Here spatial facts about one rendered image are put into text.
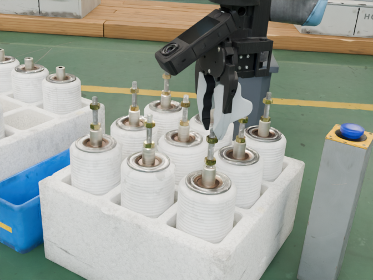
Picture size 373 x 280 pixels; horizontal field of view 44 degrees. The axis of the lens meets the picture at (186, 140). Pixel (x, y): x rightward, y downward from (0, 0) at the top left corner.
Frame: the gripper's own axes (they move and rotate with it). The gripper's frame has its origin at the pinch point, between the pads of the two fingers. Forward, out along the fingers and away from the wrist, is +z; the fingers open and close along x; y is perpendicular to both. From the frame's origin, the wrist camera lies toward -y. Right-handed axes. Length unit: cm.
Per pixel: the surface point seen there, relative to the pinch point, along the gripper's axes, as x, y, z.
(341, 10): 139, 166, 13
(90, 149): 17.6, -13.7, 9.7
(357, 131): -6.1, 25.5, 2.1
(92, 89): 117, 17, 35
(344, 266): -4.5, 33.3, 35.0
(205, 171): -0.4, -0.4, 7.4
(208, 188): -1.9, -0.4, 9.7
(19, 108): 60, -19, 17
